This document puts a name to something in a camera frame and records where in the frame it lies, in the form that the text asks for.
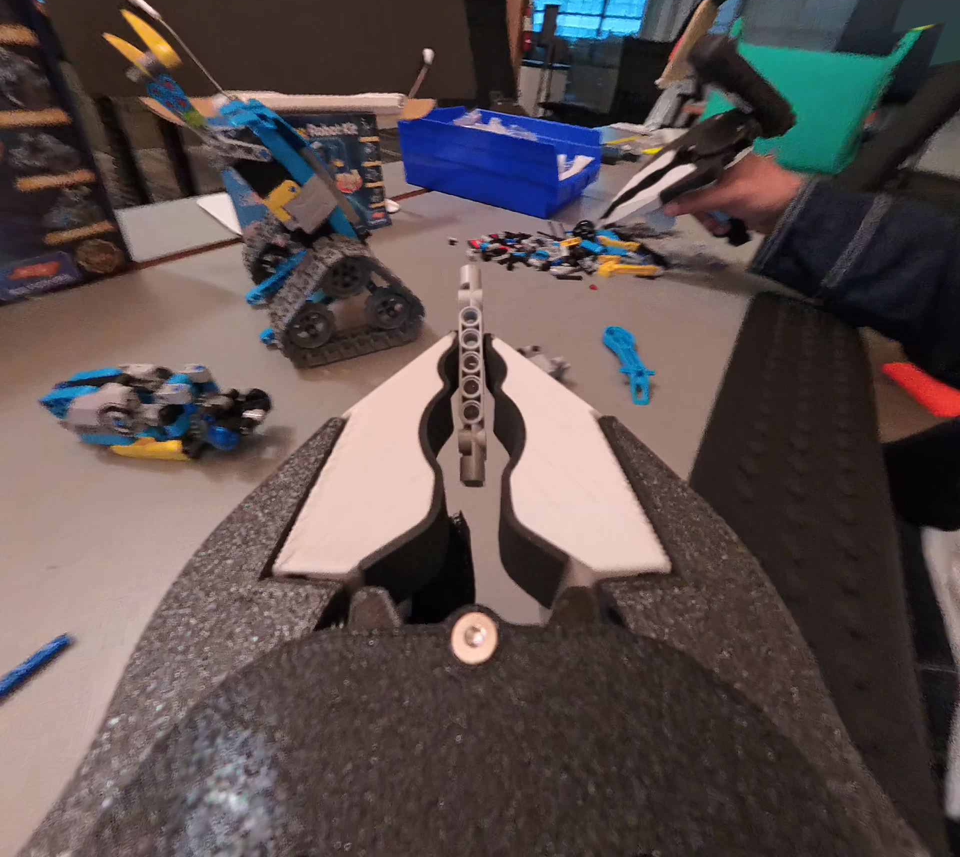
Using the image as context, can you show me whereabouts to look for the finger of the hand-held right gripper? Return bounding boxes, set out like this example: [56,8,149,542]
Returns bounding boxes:
[599,143,715,224]
[606,163,730,228]

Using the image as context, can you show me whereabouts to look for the white paper sheet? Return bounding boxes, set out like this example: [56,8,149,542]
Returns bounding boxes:
[194,188,252,239]

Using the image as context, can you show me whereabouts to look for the large robot kit box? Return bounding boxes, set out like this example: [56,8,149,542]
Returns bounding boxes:
[0,0,132,306]

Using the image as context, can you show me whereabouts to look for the small robot kit box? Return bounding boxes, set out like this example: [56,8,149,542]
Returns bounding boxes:
[282,106,396,233]

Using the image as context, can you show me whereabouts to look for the blue thin beam piece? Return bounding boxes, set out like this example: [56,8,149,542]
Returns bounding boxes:
[0,631,75,702]

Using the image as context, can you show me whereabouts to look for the person's right hand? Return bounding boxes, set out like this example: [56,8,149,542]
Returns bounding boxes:
[666,154,813,234]

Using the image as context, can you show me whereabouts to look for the blue tracked toy robot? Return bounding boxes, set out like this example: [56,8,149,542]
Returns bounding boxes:
[101,0,427,372]

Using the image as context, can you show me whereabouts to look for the black blue motor assembly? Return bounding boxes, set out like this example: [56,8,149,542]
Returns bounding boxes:
[39,361,276,462]

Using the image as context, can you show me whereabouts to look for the blue racket-shaped piece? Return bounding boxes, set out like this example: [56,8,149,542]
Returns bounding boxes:
[602,325,658,407]

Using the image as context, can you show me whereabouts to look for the pile of small building pieces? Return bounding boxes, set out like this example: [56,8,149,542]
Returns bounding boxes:
[464,217,679,284]

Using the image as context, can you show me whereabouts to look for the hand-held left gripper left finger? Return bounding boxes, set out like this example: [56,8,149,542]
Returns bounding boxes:
[275,337,459,581]

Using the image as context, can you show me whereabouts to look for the person's right forearm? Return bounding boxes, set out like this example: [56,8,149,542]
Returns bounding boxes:
[749,173,960,389]

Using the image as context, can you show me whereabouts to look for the small grey block piece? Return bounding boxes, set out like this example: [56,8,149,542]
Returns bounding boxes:
[524,346,573,383]

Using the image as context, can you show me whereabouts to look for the grey desk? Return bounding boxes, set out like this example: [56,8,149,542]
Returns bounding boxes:
[0,160,781,857]

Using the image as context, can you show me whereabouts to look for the orange traffic cone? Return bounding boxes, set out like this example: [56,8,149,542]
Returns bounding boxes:
[881,361,960,420]

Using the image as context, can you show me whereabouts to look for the clear plastic bags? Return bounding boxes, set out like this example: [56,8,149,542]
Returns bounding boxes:
[450,110,594,183]

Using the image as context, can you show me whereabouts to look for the teal plastic tub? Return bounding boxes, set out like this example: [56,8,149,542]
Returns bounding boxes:
[696,23,934,177]

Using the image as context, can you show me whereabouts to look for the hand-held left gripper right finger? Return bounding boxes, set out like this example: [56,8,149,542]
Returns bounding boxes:
[488,340,673,576]

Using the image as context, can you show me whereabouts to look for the black perforated mat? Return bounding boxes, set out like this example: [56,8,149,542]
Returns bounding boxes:
[689,289,934,857]

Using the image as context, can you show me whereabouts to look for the grey holed beam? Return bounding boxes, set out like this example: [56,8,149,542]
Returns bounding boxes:
[453,263,495,488]

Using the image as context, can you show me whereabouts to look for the blue plastic bin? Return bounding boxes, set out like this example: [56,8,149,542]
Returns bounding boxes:
[396,106,606,222]

